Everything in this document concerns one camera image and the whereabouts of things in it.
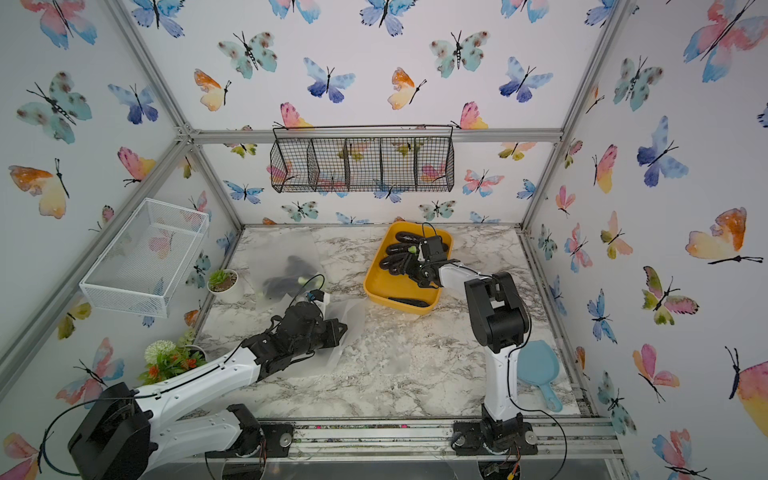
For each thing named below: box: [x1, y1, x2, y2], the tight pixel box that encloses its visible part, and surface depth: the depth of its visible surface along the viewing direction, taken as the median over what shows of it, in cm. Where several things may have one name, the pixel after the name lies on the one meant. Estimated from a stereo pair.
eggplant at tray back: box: [395, 231, 424, 242], surface depth 116 cm
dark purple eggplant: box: [262, 255, 318, 299], surface depth 101 cm
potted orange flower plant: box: [138, 329, 207, 385], surface depth 73 cm
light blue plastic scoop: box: [517, 340, 563, 413], surface depth 84 cm
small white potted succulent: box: [206, 268, 241, 301], surface depth 95 cm
